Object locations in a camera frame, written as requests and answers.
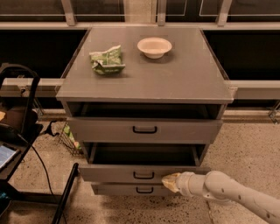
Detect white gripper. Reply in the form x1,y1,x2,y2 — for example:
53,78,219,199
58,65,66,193
162,172,205,197

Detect black equipment cart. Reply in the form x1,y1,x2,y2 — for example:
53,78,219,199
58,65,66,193
0,63,78,224

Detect grey top drawer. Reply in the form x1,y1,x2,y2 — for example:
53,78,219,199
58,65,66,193
67,117,222,144

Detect grey bottom drawer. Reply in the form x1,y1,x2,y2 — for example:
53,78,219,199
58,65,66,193
91,183,175,196

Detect grey drawer cabinet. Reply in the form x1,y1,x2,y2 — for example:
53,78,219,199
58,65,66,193
55,26,235,167

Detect black middle drawer handle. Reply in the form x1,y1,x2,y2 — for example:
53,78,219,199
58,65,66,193
133,171,155,180

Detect black top drawer handle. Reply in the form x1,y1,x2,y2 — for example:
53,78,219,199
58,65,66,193
132,126,158,134

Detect black drawer handle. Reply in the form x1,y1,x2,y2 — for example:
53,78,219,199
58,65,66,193
132,126,158,134
133,171,155,180
136,187,154,194

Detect green snack bag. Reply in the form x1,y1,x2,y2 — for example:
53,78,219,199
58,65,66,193
89,45,125,75

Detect black cable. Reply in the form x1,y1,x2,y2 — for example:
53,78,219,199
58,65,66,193
17,134,68,224

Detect black bottom drawer handle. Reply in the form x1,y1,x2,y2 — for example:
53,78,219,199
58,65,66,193
136,187,154,194

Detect wire basket with items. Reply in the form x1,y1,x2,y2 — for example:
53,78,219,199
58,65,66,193
59,122,83,156

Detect grey drawer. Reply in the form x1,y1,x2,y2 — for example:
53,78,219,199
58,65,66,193
91,183,175,196
67,117,222,144
79,143,210,184

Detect white bowl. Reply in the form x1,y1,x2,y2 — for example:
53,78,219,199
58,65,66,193
137,38,172,59

